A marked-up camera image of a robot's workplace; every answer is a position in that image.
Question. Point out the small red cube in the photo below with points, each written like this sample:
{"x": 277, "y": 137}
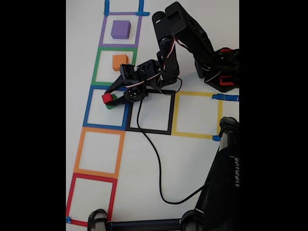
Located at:
{"x": 106, "y": 98}

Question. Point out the green cube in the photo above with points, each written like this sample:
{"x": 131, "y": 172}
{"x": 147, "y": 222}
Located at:
{"x": 109, "y": 107}

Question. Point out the orange square block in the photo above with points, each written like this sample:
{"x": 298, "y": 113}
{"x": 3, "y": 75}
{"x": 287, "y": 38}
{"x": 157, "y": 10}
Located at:
{"x": 116, "y": 60}

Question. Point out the purple square block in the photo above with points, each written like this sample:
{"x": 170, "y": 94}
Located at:
{"x": 120, "y": 29}

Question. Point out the long blue tape strip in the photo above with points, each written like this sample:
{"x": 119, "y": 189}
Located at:
{"x": 228, "y": 98}

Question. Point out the small blue tape piece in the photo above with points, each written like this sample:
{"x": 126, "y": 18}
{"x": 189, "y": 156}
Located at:
{"x": 68, "y": 219}
{"x": 216, "y": 138}

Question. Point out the black tripod stand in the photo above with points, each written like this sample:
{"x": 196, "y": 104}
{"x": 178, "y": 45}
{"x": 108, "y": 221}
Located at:
{"x": 216, "y": 192}

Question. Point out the green square frame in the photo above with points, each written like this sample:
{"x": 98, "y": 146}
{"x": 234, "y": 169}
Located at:
{"x": 95, "y": 69}

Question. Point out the blue square frame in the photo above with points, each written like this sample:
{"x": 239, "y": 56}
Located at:
{"x": 87, "y": 108}

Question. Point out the black square frame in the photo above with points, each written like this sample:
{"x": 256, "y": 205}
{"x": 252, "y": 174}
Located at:
{"x": 172, "y": 113}

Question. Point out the yellow square frame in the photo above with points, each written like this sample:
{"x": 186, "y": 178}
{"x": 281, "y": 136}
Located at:
{"x": 192, "y": 93}

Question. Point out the purple square frame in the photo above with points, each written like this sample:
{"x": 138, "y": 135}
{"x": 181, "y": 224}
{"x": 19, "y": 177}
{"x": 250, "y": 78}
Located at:
{"x": 102, "y": 31}

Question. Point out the orange square frame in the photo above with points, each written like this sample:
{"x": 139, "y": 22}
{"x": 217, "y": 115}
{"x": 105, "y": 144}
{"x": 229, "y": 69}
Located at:
{"x": 78, "y": 154}

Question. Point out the red square frame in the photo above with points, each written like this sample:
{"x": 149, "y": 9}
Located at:
{"x": 70, "y": 197}

